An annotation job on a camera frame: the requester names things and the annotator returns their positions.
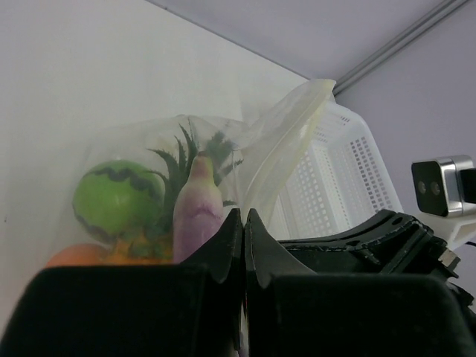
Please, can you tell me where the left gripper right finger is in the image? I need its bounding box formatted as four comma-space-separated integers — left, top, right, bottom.
244, 210, 475, 356

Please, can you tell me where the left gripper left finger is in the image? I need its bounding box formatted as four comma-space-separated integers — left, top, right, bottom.
1, 209, 243, 356

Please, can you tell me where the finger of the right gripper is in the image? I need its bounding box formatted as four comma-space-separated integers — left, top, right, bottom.
277, 210, 460, 286

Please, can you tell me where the fake pineapple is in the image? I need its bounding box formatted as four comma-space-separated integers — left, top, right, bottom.
106, 123, 243, 265

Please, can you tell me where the purple fake eggplant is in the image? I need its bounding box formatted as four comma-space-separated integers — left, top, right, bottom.
173, 152, 224, 263

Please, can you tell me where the clear polka dot zip bag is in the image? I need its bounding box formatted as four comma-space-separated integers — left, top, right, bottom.
80, 77, 338, 261

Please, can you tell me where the orange fake fruit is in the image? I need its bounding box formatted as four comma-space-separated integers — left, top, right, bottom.
45, 243, 108, 268

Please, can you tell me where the green fake watermelon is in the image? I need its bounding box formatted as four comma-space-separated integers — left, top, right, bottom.
72, 160, 164, 245

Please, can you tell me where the white plastic basket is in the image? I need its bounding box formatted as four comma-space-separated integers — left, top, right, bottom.
269, 103, 402, 240

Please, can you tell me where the right aluminium frame post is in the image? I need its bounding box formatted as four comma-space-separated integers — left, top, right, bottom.
333, 0, 472, 97

